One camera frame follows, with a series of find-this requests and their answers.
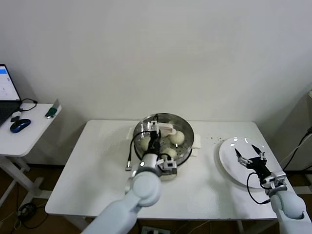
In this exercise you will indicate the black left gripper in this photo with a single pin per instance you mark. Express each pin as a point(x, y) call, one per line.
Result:
point(154, 143)

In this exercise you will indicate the perforated steel steamer basket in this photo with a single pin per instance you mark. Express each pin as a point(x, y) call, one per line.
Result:
point(189, 141)

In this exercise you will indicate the black laptop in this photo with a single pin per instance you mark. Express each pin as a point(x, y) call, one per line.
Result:
point(6, 83)

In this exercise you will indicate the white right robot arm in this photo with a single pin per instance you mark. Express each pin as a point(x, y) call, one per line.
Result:
point(290, 204)

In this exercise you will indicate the blue computer mouse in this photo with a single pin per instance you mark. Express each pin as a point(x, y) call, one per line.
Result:
point(20, 125)

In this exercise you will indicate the dark crumbs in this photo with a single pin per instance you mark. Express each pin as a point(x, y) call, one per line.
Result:
point(219, 139)

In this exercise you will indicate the white side table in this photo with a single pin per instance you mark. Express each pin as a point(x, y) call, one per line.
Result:
point(31, 136)

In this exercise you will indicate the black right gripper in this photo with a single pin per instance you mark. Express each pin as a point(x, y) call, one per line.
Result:
point(259, 167)

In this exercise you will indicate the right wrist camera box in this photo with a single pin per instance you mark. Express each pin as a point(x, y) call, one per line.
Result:
point(279, 177)

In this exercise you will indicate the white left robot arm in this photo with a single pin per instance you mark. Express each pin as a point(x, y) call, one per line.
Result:
point(143, 192)

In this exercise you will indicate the white round plate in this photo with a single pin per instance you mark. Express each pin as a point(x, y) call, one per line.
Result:
point(229, 156)

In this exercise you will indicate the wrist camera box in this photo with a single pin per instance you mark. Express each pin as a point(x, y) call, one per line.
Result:
point(168, 166)
point(279, 177)

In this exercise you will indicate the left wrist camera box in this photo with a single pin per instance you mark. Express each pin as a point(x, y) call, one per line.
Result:
point(168, 166)

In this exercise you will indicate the white table leg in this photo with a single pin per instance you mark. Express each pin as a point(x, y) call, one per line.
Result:
point(240, 227)

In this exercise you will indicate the white floor power strip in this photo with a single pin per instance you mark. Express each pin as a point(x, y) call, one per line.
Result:
point(156, 230)

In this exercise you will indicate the white electric cooker pot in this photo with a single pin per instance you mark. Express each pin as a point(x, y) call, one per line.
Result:
point(197, 143)

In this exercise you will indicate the small black adapter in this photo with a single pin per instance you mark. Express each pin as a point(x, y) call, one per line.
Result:
point(14, 118)

